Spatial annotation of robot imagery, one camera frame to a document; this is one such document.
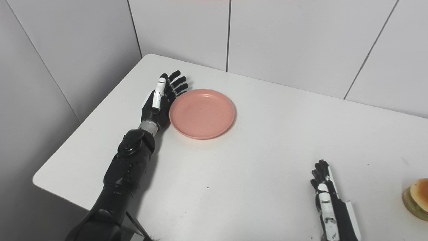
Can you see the toy hamburger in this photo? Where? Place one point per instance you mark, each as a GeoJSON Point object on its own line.
{"type": "Point", "coordinates": [419, 194]}

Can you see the pink round plate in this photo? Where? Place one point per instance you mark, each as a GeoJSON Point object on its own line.
{"type": "Point", "coordinates": [202, 113]}

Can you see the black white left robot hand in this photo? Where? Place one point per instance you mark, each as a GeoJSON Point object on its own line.
{"type": "Point", "coordinates": [153, 113]}

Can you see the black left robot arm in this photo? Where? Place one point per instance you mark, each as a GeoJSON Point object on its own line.
{"type": "Point", "coordinates": [128, 170]}

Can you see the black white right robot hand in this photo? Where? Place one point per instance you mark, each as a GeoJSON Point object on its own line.
{"type": "Point", "coordinates": [341, 221]}

